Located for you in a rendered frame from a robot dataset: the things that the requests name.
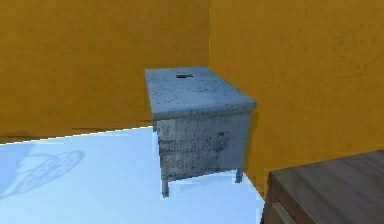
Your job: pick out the grey weathered cabinet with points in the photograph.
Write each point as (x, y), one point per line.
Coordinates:
(200, 133)

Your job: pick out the small black flat object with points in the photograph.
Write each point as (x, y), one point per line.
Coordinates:
(184, 75)

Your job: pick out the dark brown wooden furniture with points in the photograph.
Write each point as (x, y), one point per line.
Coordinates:
(333, 190)

